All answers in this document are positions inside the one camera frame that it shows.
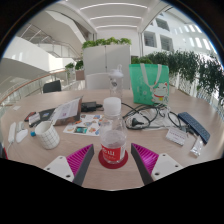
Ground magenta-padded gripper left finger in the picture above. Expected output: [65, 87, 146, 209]
[43, 143, 95, 187]

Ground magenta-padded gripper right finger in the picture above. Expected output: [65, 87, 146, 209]
[130, 143, 184, 185]

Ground clear red-labelled water bottle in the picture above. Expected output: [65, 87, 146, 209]
[99, 96, 129, 164]

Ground colourful sticker sheet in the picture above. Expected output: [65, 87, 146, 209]
[62, 113, 104, 137]

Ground white paper label card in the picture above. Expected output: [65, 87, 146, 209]
[165, 127, 188, 147]

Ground white grid-patterned mug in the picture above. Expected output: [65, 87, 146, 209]
[34, 120, 61, 150]

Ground white printed booklet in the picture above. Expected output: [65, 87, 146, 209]
[50, 96, 84, 127]

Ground small clear plastic packet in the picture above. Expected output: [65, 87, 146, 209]
[189, 135, 204, 158]

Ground black power adapter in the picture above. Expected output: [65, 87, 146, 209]
[80, 101, 104, 113]

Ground black notebook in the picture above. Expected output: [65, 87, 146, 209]
[28, 107, 56, 128]

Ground white computer mouse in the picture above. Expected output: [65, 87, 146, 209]
[15, 128, 29, 144]

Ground red and black phone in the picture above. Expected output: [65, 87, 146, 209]
[23, 111, 37, 122]

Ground white power strip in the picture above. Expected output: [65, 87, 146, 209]
[7, 121, 17, 145]

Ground green cat-print tote bag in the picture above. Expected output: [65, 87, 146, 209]
[128, 63, 170, 107]

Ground black office chair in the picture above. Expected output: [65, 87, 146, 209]
[42, 79, 63, 94]

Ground white office chair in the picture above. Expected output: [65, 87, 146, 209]
[85, 72, 111, 90]

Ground clear white-lidded shaker bottle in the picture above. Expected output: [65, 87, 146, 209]
[109, 64, 124, 100]

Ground brown planter with green plants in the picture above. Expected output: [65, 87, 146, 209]
[74, 59, 86, 81]

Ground white cabinet topped with plants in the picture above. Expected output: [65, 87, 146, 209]
[81, 37, 132, 90]

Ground green hedge row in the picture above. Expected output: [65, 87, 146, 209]
[131, 49, 224, 108]

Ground black tangled cables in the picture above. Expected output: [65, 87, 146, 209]
[121, 102, 183, 131]

